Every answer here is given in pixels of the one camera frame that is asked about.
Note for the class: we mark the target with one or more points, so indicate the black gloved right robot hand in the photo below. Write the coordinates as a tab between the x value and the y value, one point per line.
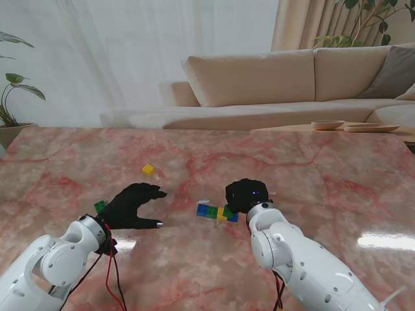
246	194

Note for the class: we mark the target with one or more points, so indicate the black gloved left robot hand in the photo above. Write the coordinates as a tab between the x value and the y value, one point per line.
124	209

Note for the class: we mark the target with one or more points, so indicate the green toy brick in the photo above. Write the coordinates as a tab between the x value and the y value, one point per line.
229	213
99	206
213	212

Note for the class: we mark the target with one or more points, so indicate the blue toy brick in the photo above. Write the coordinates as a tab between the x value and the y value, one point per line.
202	210
233	218

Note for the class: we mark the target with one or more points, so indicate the yellow toy brick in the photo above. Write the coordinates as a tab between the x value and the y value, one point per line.
221	214
148	169

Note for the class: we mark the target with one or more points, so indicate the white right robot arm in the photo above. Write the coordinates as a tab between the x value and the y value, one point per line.
298	259

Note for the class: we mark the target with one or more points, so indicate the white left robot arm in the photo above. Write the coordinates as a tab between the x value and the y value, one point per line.
48	269

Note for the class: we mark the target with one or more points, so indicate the light wooden coffee table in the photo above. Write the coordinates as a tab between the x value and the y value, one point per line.
291	128

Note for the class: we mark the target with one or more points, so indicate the wooden bowl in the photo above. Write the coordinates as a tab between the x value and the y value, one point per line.
327	124

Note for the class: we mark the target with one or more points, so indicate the beige sofa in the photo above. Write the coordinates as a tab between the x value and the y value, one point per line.
253	81

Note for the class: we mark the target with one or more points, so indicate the grey plant pot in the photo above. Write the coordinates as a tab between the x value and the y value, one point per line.
13	133

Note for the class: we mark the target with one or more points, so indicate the flat wooden plate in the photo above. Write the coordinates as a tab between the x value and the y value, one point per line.
371	128

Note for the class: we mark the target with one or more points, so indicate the green potted plant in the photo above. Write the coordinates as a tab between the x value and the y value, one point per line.
32	90

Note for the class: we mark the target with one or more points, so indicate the white sheer curtain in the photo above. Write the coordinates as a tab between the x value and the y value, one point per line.
129	48

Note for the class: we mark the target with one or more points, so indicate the beige curtain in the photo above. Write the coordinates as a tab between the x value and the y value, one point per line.
291	26

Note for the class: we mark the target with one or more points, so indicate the cream cushion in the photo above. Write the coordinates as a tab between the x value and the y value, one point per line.
409	94

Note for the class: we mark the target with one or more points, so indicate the grey cushion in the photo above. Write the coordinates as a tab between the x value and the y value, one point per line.
395	71

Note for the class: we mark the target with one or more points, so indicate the tall leafy plant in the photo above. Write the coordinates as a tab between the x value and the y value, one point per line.
383	26

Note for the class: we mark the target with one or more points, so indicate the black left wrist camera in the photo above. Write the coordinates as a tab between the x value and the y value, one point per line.
108	247

